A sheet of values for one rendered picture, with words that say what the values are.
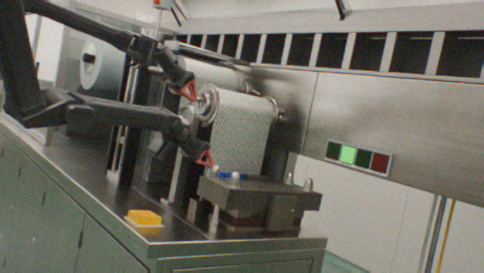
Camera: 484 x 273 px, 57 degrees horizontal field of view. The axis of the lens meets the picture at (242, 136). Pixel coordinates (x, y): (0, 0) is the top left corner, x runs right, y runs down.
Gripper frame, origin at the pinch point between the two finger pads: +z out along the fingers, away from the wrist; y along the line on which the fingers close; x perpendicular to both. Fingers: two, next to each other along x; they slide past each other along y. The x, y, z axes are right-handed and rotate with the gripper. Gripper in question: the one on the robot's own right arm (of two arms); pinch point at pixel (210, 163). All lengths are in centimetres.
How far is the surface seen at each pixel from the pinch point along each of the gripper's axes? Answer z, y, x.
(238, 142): 4.4, 0.2, 11.8
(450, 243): 253, -41, 89
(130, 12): 95, -556, 207
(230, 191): -2.4, 20.0, -6.3
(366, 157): 19.7, 36.9, 25.9
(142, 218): -16.7, 13.4, -26.4
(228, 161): 5.3, 0.3, 4.7
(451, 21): 0, 54, 62
